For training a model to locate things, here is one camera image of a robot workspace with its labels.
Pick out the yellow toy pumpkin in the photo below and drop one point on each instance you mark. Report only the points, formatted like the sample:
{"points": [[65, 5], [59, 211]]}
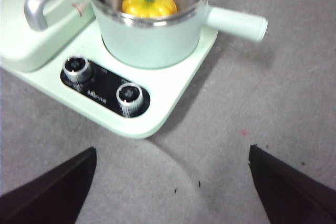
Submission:
{"points": [[157, 3]]}

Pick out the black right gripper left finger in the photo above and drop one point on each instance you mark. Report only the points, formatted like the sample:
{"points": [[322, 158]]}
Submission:
{"points": [[47, 197]]}

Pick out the mint green breakfast machine base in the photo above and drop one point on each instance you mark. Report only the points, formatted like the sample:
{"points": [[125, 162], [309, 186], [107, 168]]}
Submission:
{"points": [[170, 98]]}

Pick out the silver control knob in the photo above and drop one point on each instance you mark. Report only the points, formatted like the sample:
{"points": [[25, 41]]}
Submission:
{"points": [[76, 69], [130, 98]]}

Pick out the mint green steamer pot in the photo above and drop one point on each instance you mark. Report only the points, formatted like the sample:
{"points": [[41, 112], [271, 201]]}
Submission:
{"points": [[147, 45]]}

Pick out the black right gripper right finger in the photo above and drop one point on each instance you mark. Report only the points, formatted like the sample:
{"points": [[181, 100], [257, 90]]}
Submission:
{"points": [[294, 197]]}

